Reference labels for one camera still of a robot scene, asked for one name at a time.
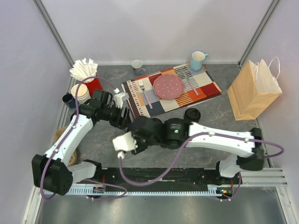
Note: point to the cable duct rail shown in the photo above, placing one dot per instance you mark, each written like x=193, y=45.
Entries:
x=97, y=190

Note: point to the patchwork placemat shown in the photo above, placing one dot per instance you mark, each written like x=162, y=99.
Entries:
x=201, y=80

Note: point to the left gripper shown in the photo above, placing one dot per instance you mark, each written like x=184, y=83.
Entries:
x=121, y=122

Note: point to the pink dotted plate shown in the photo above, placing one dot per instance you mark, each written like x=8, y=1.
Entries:
x=168, y=87

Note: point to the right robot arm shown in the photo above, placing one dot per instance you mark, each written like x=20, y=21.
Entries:
x=244, y=147

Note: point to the brown paper bag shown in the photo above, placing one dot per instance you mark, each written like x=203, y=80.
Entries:
x=253, y=90

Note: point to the white paper cup stack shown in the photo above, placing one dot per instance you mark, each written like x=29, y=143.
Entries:
x=83, y=93

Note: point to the red straw holder cup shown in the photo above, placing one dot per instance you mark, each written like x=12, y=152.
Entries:
x=92, y=85

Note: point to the fork pink handle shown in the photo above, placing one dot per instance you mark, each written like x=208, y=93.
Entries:
x=142, y=87

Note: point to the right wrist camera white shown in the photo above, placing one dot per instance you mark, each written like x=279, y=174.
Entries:
x=125, y=143

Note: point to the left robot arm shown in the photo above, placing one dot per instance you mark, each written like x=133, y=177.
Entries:
x=51, y=171

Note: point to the dark blue mug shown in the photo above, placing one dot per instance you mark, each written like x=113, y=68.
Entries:
x=69, y=100

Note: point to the black lid stack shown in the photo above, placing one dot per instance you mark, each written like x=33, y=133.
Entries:
x=192, y=115

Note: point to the light blue mug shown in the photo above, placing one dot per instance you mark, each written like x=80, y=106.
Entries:
x=197, y=60

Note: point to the small grey patterned mug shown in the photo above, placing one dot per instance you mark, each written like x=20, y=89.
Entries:
x=137, y=67

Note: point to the white wrapped straws bundle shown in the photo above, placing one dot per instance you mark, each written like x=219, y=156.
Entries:
x=82, y=69

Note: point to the cardboard cup carrier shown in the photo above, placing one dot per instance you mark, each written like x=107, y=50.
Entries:
x=56, y=136

